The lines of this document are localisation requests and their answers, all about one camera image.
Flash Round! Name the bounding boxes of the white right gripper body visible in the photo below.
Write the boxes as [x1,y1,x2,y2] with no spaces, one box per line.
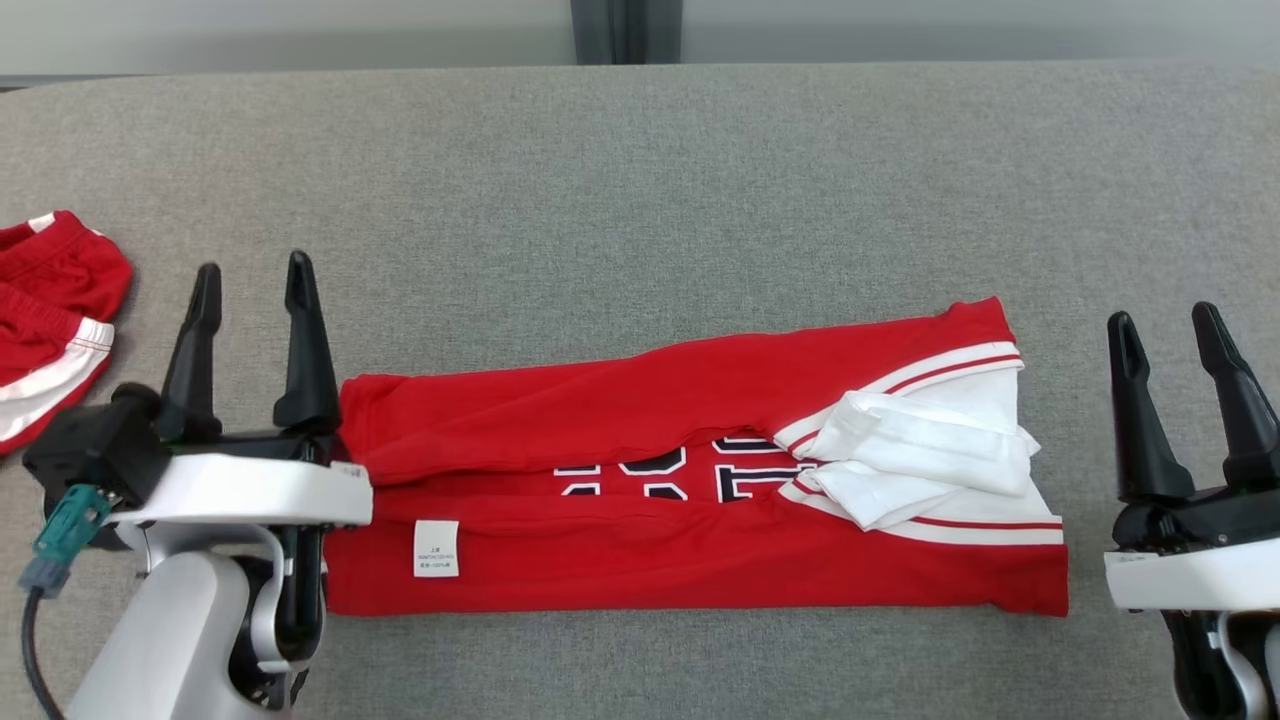
[1104,485,1280,613]

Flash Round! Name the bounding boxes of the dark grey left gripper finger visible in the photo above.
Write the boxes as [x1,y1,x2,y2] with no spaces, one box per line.
[160,263,223,443]
[273,250,342,433]

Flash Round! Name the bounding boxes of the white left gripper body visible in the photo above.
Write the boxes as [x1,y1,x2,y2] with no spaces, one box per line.
[105,430,374,531]

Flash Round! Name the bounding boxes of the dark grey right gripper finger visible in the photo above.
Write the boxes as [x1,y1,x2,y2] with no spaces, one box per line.
[1107,312,1196,504]
[1192,302,1280,491]

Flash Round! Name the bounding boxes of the red Bulls jersey white sleeves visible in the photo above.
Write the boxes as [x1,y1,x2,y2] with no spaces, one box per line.
[322,296,1069,618]

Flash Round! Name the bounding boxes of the red shorts white stripes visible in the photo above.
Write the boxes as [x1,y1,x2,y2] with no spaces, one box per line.
[0,210,134,456]

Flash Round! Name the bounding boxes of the black cable with teal plug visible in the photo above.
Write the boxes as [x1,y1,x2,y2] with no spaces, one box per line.
[18,483,114,720]

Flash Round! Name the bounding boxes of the grey metal post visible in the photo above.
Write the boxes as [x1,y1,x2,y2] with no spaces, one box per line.
[570,0,684,66]

